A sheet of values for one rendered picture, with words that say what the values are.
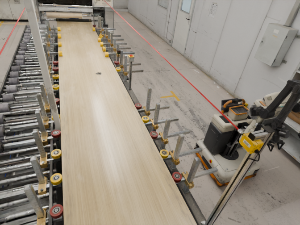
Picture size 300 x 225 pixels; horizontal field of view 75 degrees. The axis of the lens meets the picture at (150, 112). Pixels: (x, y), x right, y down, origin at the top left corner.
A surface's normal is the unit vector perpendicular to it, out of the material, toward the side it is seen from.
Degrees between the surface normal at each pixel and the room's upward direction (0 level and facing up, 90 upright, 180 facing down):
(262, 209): 0
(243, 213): 0
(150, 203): 0
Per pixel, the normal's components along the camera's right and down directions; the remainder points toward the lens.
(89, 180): 0.10, -0.79
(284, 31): -0.93, 0.14
